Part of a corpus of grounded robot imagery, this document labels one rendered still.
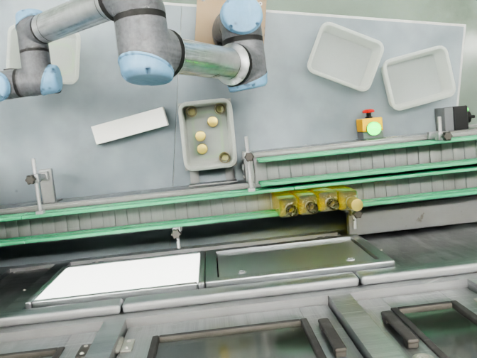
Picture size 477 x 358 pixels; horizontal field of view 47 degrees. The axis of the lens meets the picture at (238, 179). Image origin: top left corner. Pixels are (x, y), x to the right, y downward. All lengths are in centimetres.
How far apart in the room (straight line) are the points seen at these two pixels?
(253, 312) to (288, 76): 91
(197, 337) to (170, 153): 86
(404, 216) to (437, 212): 11
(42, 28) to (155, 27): 37
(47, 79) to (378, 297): 98
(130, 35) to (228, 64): 33
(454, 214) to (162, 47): 114
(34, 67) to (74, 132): 44
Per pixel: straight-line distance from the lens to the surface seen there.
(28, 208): 183
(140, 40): 121
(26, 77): 153
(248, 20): 156
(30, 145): 195
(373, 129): 183
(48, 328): 130
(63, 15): 142
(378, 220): 183
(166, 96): 186
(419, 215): 188
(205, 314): 124
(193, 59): 133
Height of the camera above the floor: 260
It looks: 84 degrees down
